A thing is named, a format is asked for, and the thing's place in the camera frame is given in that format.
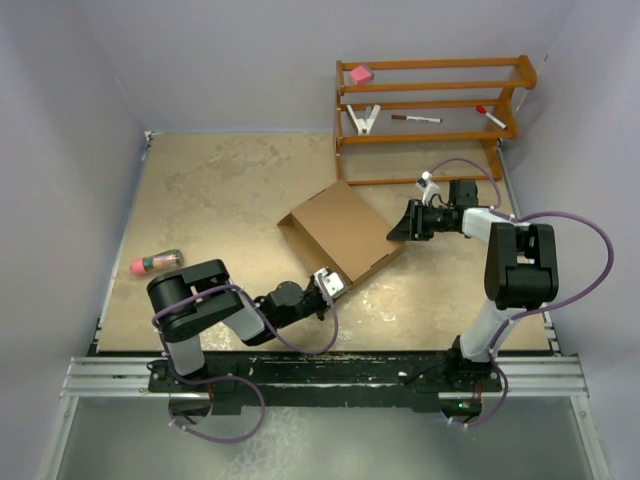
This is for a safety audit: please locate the red-capped white marker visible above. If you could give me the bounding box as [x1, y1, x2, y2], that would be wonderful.
[475, 105, 507, 130]

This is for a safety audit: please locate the small pink green object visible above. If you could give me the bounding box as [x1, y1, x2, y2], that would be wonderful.
[129, 249, 184, 276]

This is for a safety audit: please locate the brown cardboard box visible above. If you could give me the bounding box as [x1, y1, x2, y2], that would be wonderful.
[277, 180, 404, 288]

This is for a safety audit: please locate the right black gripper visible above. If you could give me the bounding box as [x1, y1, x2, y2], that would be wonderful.
[389, 200, 455, 242]

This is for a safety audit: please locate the aluminium extrusion frame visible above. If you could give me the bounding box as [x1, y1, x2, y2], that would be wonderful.
[45, 133, 608, 479]

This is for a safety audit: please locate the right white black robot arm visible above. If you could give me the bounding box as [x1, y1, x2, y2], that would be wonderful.
[387, 172, 559, 391]

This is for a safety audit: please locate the brown-capped white marker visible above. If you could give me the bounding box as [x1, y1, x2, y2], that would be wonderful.
[391, 114, 443, 124]

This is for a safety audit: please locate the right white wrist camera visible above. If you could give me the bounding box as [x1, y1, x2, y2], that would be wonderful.
[415, 171, 440, 206]

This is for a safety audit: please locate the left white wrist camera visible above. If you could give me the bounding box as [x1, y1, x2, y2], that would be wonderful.
[313, 267, 348, 305]

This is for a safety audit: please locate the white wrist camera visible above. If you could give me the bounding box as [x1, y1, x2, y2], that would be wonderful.
[313, 267, 348, 305]
[415, 171, 440, 206]

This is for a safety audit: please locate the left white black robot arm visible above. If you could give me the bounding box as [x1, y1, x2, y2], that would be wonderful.
[146, 260, 347, 392]

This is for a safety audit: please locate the wooden three-tier rack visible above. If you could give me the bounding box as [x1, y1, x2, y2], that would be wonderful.
[333, 55, 537, 181]

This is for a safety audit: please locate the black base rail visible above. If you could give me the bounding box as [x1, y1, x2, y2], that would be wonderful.
[147, 350, 503, 417]

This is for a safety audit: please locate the pink eraser block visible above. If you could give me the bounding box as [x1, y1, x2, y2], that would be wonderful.
[349, 65, 374, 86]

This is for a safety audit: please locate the white clamp tool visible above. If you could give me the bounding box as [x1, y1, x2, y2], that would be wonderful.
[346, 104, 381, 136]

